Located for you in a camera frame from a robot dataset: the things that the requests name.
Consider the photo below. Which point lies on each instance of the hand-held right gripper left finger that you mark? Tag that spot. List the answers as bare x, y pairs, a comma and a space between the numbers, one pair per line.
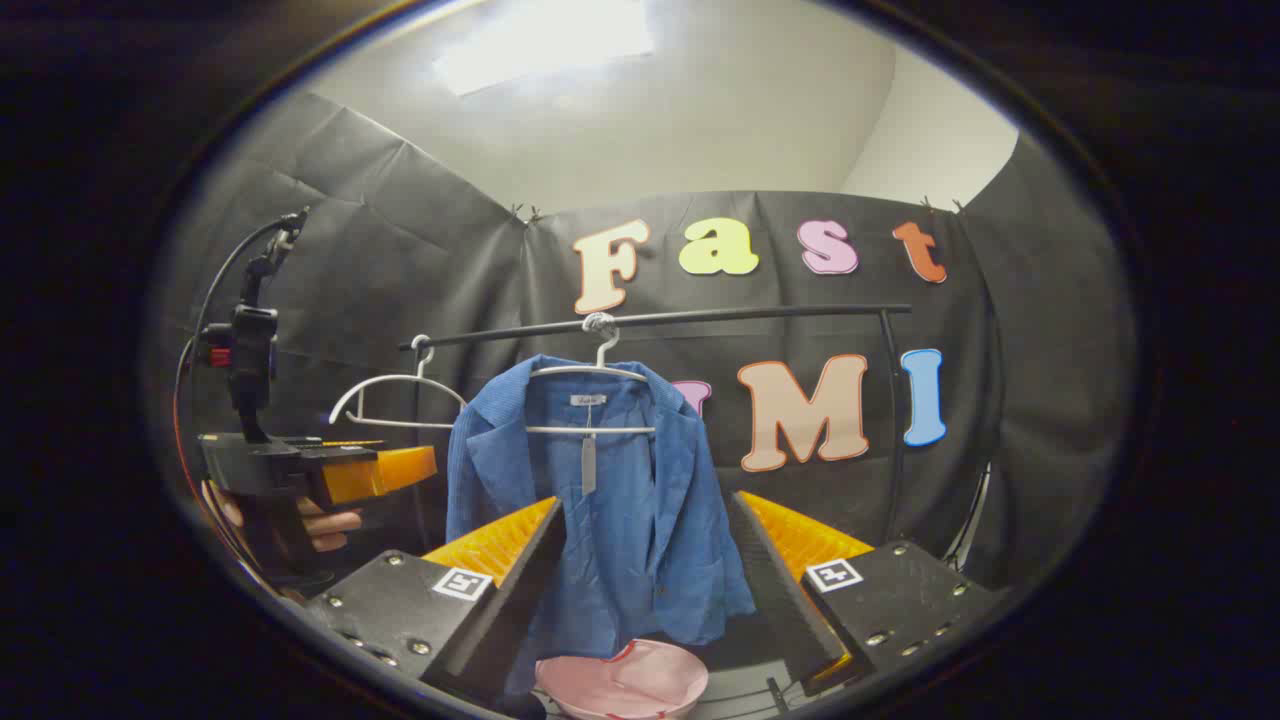
500, 620

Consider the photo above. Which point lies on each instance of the white plastic hanger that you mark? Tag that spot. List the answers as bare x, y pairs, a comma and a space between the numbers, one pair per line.
395, 378
620, 431

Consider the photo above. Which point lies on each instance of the black clothes rack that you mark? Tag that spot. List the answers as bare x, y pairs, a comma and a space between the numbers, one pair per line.
750, 317

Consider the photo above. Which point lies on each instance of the blue shirt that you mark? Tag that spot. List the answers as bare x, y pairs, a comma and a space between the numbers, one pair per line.
640, 520

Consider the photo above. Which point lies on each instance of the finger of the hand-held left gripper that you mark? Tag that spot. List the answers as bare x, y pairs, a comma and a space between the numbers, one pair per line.
385, 472

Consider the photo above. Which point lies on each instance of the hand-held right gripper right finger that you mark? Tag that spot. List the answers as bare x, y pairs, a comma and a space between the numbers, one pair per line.
785, 610

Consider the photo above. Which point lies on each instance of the ceiling light panel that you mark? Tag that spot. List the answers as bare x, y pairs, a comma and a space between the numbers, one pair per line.
545, 40

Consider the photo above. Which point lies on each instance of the black backdrop cloth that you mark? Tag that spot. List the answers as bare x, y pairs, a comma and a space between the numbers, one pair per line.
400, 250

